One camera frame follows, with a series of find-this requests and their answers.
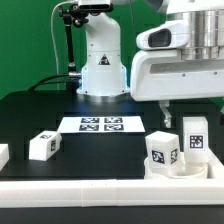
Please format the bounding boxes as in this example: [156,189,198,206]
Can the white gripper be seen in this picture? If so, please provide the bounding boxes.
[130,20,224,128]

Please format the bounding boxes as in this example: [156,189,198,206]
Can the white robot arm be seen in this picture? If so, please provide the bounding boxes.
[78,0,224,126]

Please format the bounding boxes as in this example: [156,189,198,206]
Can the white front fence bar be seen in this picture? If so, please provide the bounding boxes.
[0,179,224,208]

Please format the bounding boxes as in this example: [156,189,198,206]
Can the white marker sheet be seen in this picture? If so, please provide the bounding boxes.
[58,116,145,133]

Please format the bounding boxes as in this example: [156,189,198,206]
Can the white left fence bar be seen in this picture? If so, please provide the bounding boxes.
[0,144,9,171]

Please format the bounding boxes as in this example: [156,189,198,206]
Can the black cables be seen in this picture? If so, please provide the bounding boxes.
[27,73,73,92]

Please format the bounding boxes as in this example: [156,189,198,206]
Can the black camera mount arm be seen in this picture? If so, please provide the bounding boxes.
[59,4,88,95]

